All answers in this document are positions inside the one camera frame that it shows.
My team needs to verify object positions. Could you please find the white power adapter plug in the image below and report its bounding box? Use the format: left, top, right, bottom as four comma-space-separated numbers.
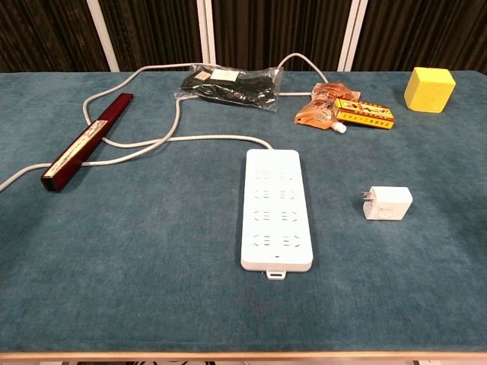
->
359, 186, 414, 222

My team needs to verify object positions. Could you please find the white power strip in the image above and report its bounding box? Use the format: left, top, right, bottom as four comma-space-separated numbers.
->
240, 148, 314, 281

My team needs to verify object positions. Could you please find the black item in clear bag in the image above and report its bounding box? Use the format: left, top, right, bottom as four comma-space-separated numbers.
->
173, 63, 285, 113

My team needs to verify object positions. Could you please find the orange spout pouch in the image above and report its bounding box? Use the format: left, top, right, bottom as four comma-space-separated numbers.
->
292, 81, 361, 134

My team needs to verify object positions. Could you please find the yellow red small box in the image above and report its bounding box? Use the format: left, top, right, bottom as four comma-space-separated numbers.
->
333, 97, 396, 131

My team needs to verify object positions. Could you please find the teal table cloth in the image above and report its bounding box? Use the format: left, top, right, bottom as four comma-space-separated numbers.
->
0, 69, 487, 354

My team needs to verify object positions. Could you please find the dark red long box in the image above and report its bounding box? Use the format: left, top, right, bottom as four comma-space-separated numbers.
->
40, 92, 135, 193

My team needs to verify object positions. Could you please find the yellow sponge cube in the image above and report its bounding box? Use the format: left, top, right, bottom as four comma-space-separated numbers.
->
403, 66, 457, 114

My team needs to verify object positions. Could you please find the white power strip cable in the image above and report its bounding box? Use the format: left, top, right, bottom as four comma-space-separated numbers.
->
0, 52, 329, 193

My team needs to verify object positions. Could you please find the white partition frame post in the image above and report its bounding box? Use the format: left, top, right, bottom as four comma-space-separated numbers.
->
337, 0, 369, 71
196, 0, 217, 65
85, 0, 121, 72

